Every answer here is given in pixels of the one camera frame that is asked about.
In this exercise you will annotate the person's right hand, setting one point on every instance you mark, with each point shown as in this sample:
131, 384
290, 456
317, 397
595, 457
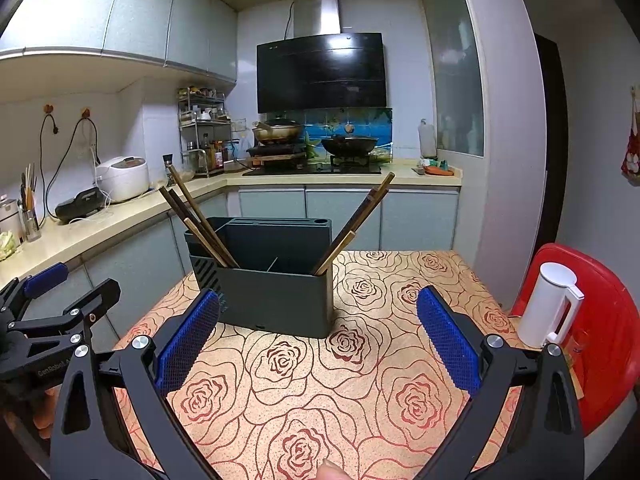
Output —
332, 472

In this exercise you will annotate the dark grey utensil holder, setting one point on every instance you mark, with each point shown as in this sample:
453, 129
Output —
280, 300

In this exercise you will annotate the orange rose tablecloth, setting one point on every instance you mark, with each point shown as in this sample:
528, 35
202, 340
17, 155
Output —
300, 400

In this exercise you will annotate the person's left hand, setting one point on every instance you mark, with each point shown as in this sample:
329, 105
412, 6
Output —
44, 415

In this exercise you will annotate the orange and green object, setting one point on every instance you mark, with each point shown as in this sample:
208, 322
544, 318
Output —
440, 168

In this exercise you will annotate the dark wooden chopstick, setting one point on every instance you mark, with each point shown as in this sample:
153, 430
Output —
184, 207
172, 204
369, 199

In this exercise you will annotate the black induction cooker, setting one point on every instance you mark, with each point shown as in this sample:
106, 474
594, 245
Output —
275, 151

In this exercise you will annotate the black wok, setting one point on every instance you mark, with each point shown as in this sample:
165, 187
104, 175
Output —
348, 144

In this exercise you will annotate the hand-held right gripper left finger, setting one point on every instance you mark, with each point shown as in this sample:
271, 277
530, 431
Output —
186, 345

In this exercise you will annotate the metal utensil cup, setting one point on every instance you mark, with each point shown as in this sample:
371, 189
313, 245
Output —
31, 222

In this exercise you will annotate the dark door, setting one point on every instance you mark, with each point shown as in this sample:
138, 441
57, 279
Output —
550, 150

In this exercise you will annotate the orange wall hook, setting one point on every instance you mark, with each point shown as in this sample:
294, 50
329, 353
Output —
48, 108
86, 111

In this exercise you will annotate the black range hood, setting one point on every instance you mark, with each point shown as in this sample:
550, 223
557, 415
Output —
322, 72

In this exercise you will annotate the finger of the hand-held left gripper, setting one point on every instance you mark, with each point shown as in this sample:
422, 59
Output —
46, 276
100, 300

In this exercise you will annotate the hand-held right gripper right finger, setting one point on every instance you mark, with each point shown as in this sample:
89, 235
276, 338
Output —
447, 342

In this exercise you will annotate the napa cabbage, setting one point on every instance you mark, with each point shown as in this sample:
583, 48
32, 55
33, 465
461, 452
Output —
7, 246

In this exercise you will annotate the frosted glass window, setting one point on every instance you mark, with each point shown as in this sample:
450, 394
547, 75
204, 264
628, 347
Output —
452, 60

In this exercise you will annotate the white rice cooker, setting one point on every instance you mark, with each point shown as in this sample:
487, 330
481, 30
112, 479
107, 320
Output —
125, 177

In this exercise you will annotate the black countertop appliance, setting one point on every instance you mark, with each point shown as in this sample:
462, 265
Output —
82, 205

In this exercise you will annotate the white plastic bottle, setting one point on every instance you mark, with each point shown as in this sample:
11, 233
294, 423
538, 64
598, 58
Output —
427, 140

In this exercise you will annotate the red plastic stool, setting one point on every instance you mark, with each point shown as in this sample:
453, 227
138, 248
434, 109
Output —
607, 340

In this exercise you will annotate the white electric kettle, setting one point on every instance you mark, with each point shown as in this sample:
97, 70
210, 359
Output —
542, 305

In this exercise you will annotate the brass-coloured pot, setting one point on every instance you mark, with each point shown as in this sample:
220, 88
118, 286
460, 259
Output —
277, 130

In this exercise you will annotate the red patterned hanging mitt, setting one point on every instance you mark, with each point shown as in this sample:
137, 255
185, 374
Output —
632, 157

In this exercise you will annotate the small dark-capped bottle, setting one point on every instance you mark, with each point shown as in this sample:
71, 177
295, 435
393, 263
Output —
168, 170

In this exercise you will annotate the black gas stove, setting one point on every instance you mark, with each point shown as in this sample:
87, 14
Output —
310, 167

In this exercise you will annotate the grey base cabinet unit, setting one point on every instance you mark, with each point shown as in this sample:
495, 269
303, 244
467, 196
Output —
345, 217

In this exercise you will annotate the grey wall cabinet unit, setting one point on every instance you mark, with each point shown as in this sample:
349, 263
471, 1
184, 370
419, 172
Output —
115, 10

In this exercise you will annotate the metal spice rack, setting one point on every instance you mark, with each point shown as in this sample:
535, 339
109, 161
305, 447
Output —
205, 130

